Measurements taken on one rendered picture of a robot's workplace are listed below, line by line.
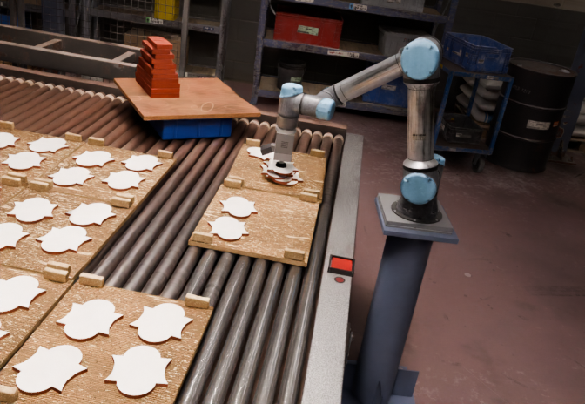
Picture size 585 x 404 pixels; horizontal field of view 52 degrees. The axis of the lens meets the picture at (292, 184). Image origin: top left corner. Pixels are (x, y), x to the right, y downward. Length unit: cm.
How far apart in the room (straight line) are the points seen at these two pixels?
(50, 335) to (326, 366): 61
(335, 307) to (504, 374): 164
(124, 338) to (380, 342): 131
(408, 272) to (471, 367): 92
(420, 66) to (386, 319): 101
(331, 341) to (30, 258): 80
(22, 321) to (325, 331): 70
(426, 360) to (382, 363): 52
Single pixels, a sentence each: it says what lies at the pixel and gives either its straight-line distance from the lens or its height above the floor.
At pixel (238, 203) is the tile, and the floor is 95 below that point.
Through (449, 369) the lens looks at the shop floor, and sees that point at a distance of 305.
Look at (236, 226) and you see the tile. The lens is 185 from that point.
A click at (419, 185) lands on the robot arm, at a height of 108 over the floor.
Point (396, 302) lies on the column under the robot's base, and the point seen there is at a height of 54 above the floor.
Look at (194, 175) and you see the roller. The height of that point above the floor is 92.
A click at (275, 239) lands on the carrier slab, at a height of 94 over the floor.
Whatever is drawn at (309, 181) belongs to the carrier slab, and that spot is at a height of 94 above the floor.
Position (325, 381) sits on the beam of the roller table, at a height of 91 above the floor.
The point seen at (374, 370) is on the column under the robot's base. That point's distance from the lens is 259.
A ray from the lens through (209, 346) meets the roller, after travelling 144.
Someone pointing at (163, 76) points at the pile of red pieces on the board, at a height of 113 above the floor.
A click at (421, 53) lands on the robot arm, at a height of 150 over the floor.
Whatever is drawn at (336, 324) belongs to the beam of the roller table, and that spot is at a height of 92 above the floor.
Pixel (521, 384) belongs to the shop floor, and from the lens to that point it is 314.
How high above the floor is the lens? 185
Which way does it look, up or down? 25 degrees down
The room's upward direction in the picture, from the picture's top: 9 degrees clockwise
